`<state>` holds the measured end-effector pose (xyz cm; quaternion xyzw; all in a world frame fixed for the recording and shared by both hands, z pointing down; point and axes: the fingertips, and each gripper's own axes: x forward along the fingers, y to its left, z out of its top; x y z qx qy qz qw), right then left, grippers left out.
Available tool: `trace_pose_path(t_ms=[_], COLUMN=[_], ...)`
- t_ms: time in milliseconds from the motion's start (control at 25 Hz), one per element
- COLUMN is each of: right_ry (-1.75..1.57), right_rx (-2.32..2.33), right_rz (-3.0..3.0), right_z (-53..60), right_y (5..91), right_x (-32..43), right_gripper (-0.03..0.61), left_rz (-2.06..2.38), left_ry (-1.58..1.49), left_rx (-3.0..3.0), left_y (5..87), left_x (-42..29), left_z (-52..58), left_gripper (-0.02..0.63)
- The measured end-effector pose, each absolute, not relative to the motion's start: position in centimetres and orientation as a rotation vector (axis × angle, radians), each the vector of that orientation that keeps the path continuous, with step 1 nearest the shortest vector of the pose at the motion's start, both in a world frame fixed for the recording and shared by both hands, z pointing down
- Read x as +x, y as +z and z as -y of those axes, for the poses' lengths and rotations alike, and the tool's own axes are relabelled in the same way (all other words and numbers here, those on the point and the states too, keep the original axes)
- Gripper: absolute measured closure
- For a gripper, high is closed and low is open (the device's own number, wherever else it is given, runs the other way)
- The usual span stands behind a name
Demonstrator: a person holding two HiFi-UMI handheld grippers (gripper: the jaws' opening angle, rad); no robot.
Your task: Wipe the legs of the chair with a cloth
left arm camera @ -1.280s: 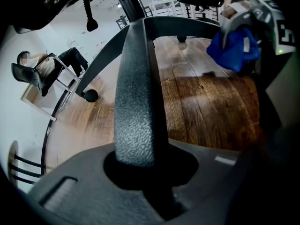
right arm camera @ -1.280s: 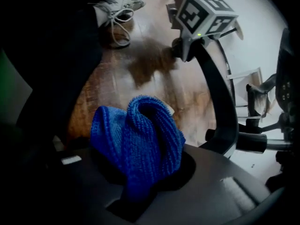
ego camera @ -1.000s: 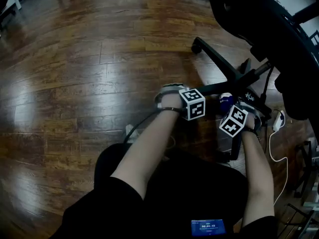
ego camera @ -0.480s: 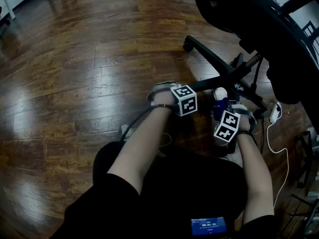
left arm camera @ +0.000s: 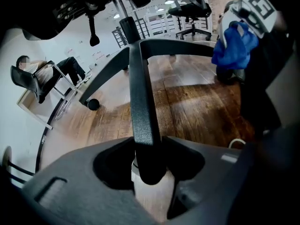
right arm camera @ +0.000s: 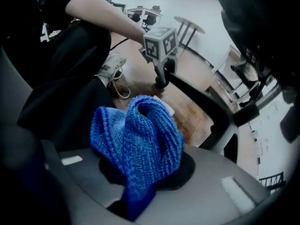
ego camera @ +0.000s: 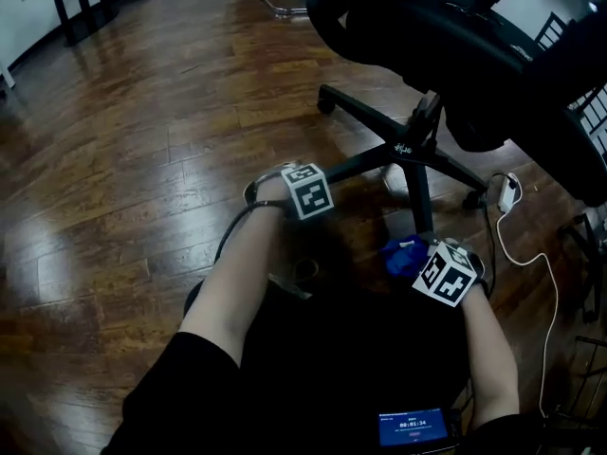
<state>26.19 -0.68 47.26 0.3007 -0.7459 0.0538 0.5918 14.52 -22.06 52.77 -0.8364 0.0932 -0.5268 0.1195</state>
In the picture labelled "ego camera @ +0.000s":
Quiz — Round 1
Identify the thin black cable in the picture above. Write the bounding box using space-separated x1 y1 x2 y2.
481 172 521 298

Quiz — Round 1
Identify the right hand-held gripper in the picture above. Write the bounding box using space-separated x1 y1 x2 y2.
411 232 487 309

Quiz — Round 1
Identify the white cable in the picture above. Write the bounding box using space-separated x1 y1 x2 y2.
495 209 560 419

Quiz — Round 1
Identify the blue cloth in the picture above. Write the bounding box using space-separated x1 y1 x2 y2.
378 235 432 279

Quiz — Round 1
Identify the black office chair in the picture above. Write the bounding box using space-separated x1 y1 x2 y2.
305 0 607 250

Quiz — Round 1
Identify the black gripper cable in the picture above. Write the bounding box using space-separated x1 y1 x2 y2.
215 204 260 263

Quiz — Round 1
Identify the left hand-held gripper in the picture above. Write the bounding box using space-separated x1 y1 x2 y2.
243 159 334 221

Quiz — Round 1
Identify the person's right forearm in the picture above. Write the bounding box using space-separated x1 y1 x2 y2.
457 284 521 433

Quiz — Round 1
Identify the black metal railing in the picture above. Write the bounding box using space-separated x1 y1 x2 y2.
535 10 607 160

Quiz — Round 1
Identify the black metal stand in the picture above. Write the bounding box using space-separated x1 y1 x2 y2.
557 210 603 325

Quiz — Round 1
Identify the black wire frame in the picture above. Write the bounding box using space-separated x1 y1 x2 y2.
540 334 607 445

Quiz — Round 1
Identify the person's left forearm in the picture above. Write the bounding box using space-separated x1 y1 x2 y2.
178 177 290 368

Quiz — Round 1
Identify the white power adaptor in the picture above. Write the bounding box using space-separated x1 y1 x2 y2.
496 172 523 213

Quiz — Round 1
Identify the phone with blue screen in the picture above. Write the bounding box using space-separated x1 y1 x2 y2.
377 408 452 448

